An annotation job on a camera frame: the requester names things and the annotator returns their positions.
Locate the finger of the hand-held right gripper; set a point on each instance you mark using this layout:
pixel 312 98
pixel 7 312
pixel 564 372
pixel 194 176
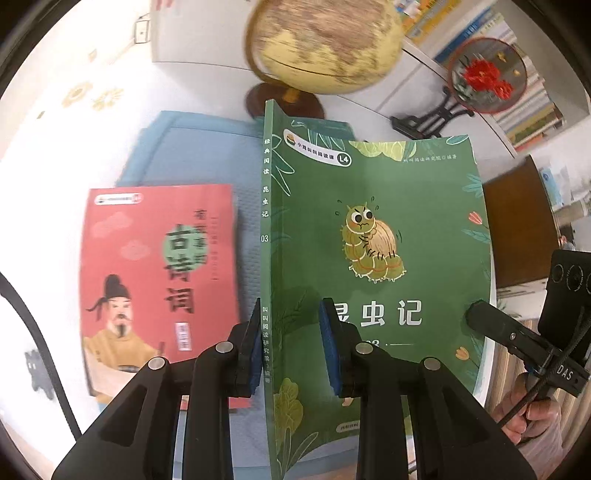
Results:
pixel 498 325

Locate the green book with caterpillar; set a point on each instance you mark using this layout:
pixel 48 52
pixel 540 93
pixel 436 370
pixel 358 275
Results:
pixel 392 194

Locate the yellow antique globe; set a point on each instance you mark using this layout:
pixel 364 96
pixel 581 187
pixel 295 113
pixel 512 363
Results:
pixel 332 41

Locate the person's right hand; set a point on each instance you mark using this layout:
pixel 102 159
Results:
pixel 538 415

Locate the red book with poet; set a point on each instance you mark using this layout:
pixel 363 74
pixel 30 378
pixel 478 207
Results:
pixel 138 258

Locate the rows of shelved books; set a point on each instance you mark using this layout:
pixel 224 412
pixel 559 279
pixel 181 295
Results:
pixel 531 120

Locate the white bookshelf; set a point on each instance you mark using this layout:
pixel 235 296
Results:
pixel 415 83

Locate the light blue quilted mat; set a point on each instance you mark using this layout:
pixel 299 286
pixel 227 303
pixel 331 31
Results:
pixel 194 147

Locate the black carved fan stand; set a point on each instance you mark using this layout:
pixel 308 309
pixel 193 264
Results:
pixel 434 117

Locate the brown wooden furniture panel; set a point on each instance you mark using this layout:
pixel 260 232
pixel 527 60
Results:
pixel 517 221

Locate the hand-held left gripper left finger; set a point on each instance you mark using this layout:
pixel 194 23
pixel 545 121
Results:
pixel 255 364

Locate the round embroidered flower fan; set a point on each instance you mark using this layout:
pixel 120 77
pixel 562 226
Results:
pixel 485 78

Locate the pale blue packet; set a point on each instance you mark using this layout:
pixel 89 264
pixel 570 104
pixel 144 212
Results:
pixel 550 187

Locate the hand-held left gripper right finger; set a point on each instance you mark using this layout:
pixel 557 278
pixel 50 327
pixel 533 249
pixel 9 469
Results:
pixel 332 355

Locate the yellow flower wall sticker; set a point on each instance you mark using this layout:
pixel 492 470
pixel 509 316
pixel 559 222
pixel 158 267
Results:
pixel 76 92
pixel 108 98

